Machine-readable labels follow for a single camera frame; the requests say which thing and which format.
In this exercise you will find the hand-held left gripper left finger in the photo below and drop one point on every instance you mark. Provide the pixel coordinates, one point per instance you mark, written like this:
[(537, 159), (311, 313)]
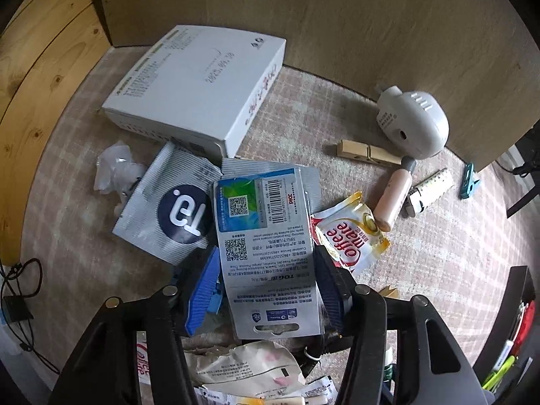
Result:
[(202, 291)]

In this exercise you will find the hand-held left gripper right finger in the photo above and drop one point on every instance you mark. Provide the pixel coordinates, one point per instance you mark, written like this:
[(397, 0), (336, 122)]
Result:
[(331, 287)]

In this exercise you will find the blue and white blister card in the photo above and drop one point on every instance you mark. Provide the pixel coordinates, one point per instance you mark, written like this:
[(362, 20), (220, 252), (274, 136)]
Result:
[(261, 261)]

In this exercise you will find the white corn LED bulb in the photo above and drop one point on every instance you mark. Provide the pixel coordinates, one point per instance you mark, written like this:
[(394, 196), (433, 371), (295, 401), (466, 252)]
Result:
[(430, 190)]

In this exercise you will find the black storage container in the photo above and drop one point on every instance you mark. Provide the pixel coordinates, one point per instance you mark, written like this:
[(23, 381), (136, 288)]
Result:
[(506, 325)]

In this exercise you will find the white plug-in device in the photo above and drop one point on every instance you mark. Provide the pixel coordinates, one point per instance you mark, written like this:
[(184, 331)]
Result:
[(413, 122)]

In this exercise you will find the white cardboard box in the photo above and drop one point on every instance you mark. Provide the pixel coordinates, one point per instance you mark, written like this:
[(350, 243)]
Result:
[(190, 88)]

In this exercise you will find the wooden clothespin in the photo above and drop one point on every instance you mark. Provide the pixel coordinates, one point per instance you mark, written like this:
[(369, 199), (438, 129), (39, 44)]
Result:
[(358, 151), (390, 293)]

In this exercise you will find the yellow and red creamer sachet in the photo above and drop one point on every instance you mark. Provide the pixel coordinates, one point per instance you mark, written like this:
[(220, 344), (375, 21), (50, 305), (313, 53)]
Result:
[(358, 232)]

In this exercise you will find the grey sachet with dark circle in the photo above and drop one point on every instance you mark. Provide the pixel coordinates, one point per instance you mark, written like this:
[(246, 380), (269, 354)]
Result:
[(168, 215)]

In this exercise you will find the crumpled beige paper packet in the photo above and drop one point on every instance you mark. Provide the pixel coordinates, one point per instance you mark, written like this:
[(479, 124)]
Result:
[(244, 363)]

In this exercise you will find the white sachet with red print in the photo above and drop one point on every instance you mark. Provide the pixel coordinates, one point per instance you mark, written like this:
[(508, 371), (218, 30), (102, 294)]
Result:
[(142, 358)]

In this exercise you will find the pink tube with grey cap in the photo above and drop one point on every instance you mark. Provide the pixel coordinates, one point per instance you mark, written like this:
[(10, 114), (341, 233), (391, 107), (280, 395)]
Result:
[(392, 202)]

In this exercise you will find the white printed wrapper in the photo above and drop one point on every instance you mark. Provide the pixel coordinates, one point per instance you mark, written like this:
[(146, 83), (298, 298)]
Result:
[(270, 394)]

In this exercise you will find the clear crumpled plastic wrap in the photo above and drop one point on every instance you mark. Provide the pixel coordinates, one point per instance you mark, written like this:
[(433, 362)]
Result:
[(112, 168)]

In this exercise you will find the teal plastic clothespin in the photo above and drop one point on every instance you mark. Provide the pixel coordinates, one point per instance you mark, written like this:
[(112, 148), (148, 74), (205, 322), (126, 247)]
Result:
[(468, 181)]

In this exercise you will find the black power adapter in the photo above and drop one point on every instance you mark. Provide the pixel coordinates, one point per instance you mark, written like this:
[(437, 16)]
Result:
[(17, 309)]

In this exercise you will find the green highlighter pen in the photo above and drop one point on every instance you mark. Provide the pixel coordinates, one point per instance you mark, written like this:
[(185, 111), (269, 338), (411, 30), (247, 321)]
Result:
[(500, 371)]

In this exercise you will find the red pouch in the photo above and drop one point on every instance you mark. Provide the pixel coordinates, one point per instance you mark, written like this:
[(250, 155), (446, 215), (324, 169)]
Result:
[(525, 325)]

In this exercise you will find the black desk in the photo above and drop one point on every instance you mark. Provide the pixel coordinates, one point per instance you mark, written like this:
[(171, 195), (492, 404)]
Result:
[(521, 204)]

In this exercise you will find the light wooden furniture panel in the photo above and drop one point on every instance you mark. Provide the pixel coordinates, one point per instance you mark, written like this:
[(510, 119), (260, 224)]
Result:
[(33, 93)]

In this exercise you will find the large brown cardboard box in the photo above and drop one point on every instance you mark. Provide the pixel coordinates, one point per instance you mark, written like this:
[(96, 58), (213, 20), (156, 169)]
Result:
[(337, 21)]

